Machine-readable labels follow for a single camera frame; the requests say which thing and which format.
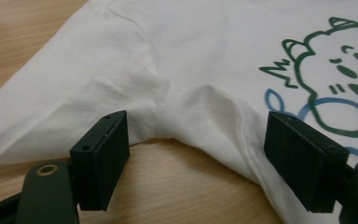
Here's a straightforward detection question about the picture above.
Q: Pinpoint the white cartoon print t-shirt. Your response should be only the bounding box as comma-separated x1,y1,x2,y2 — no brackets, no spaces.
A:
0,0,358,224

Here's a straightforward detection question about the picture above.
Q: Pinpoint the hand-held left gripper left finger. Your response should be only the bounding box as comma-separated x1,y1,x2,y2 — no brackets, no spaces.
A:
69,110,131,212

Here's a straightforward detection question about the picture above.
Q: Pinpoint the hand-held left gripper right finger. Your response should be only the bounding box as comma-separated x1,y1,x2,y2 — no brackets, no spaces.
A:
263,111,351,214

